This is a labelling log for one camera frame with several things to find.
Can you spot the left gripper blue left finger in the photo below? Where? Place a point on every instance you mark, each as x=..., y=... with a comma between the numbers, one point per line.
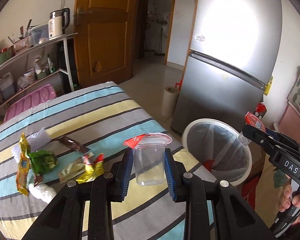
x=123, y=171

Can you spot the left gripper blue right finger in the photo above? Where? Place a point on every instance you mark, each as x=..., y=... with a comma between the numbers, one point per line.
x=173, y=177

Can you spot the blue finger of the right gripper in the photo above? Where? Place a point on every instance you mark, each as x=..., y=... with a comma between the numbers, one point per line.
x=268, y=140

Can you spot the red lidded small cup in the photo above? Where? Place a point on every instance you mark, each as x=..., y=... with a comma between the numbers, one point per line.
x=254, y=121

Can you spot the clear cup with red lid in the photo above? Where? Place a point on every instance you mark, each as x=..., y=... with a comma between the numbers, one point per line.
x=148, y=157

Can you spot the brown snack wrapper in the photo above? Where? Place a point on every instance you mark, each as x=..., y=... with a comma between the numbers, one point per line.
x=72, y=144

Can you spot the gold yellow snack bag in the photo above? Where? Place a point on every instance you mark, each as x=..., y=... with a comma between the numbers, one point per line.
x=23, y=165

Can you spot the white round trash bin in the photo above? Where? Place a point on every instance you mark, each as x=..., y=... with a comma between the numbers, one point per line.
x=216, y=146

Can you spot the metal kitchen shelf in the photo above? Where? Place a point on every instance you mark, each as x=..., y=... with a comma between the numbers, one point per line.
x=22, y=62

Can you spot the right hand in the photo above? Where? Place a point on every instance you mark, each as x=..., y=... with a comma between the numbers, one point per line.
x=286, y=201

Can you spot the yellow red wrapper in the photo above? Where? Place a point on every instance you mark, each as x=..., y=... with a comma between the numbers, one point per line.
x=93, y=168

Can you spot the beige printed wrapper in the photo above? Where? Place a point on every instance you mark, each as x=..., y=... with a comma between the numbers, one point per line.
x=70, y=171

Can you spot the striped tablecloth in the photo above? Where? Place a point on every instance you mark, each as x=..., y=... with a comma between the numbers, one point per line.
x=100, y=117

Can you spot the white paper roll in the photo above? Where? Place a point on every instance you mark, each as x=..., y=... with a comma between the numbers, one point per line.
x=169, y=100

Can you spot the green snack bag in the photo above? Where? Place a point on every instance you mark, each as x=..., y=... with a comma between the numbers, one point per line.
x=42, y=161

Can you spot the silver refrigerator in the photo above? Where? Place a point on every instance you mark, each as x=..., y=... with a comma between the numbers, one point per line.
x=232, y=54

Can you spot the red plastic dustpan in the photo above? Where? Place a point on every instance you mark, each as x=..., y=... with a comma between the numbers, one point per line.
x=178, y=84

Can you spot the pink plastic tray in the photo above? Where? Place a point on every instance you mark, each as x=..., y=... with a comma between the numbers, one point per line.
x=39, y=96

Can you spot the white oil jug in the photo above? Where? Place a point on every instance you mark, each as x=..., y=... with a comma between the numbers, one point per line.
x=7, y=86

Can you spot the clear plastic storage box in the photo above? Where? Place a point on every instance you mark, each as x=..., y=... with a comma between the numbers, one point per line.
x=40, y=34

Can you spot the pink utensil basket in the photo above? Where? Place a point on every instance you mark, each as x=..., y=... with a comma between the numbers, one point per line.
x=22, y=45

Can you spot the wooden door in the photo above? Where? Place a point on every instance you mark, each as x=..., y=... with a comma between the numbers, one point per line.
x=104, y=40

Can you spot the white electric kettle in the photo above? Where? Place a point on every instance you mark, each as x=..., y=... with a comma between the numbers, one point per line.
x=58, y=22

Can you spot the green basin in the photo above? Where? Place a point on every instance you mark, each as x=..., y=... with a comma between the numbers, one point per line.
x=6, y=55

